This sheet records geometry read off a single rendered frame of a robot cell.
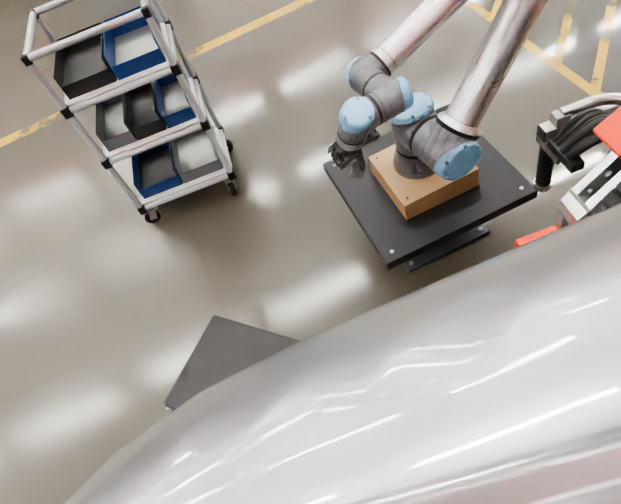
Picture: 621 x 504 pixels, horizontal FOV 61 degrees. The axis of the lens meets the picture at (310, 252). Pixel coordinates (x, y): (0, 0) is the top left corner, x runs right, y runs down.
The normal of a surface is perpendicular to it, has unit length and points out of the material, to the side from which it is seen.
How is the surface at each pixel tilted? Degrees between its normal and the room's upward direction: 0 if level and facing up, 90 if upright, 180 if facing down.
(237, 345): 0
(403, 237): 0
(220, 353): 0
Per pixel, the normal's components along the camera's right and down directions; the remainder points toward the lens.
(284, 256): -0.25, -0.58
